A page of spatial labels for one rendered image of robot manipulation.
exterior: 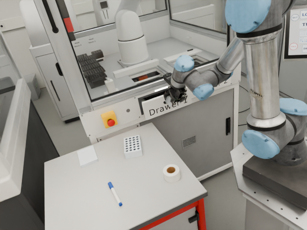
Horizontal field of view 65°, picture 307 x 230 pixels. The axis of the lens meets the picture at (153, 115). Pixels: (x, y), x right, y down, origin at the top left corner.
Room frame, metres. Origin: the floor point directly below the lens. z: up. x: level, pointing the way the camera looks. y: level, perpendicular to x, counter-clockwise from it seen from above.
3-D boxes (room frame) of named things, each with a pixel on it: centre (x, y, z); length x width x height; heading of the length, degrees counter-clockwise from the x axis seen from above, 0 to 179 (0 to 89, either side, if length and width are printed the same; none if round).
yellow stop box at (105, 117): (1.10, 0.24, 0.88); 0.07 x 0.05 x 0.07; 107
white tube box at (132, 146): (0.96, 0.13, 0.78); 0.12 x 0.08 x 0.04; 1
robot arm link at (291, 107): (0.68, -0.47, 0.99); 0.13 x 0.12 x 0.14; 122
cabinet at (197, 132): (1.69, 0.01, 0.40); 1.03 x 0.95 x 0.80; 107
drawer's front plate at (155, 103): (1.16, -0.09, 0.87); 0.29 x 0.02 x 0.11; 107
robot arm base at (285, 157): (0.68, -0.48, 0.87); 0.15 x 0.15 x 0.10
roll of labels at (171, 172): (0.73, -0.03, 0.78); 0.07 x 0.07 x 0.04
